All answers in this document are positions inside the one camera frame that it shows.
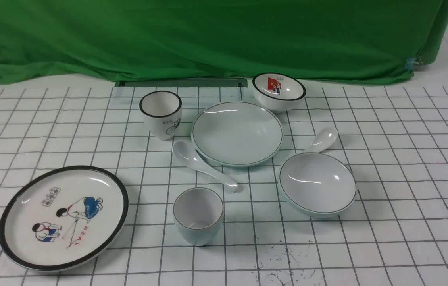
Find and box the pale green plain cup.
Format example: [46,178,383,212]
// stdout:
[173,187,224,247]

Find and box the plain white ceramic spoon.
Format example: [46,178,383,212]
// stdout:
[171,141,241,193]

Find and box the pale green bowl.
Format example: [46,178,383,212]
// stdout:
[278,152,358,218]

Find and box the black-rimmed illustrated plate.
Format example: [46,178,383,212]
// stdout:
[0,165,129,272]

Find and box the black-rimmed white cup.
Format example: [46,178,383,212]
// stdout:
[140,91,182,141]

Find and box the pale green plate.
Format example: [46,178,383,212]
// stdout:
[190,101,284,167]

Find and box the black-rimmed illustrated bowl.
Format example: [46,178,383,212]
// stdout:
[252,73,307,113]

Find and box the white spoon with characters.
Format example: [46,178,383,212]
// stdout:
[304,127,339,153]

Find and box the green backdrop cloth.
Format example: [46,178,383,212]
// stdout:
[0,0,448,85]

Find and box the blue binder clip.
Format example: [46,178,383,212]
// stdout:
[404,57,425,71]

